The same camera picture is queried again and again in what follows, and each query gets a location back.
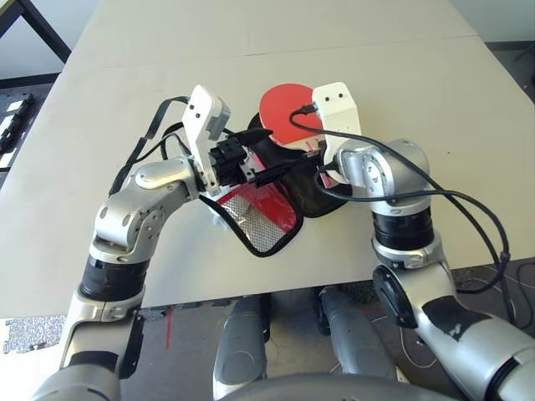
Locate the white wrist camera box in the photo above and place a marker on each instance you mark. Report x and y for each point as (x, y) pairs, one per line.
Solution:
(200, 113)
(334, 108)

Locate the speckled grey floor mat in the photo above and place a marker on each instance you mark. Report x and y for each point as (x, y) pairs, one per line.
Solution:
(33, 334)

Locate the black tray rack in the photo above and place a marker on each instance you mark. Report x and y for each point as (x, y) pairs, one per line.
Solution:
(8, 133)

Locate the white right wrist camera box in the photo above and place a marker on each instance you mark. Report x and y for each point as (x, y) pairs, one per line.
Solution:
(334, 108)

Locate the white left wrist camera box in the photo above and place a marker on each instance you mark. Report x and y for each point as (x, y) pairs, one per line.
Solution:
(200, 113)

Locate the white perforated clog shoe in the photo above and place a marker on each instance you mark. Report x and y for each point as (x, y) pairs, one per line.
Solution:
(401, 375)

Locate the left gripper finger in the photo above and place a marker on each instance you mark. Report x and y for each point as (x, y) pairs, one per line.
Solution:
(253, 137)
(267, 175)

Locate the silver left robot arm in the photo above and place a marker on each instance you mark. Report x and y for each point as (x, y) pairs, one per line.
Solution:
(125, 217)

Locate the red black paddle case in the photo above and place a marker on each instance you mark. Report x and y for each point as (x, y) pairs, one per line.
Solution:
(271, 209)

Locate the grey robot left leg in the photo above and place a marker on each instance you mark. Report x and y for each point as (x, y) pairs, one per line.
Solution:
(242, 346)

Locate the black metal frame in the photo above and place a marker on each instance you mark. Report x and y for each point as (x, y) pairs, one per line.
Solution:
(46, 29)

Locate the grey robot right leg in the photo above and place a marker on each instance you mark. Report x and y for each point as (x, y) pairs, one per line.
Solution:
(355, 334)

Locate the grey robot torso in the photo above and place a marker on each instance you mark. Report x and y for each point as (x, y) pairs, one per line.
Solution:
(334, 390)

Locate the red floor tape strip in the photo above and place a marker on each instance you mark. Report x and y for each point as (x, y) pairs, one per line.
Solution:
(168, 330)

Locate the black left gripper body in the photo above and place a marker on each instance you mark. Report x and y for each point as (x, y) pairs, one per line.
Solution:
(227, 160)

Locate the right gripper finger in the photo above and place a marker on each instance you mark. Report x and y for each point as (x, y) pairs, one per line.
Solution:
(312, 154)

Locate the grey robot leg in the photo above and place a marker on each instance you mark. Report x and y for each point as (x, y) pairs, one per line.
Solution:
(242, 346)
(355, 334)

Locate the red ping-pong paddle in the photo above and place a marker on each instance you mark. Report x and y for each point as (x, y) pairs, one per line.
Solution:
(280, 108)

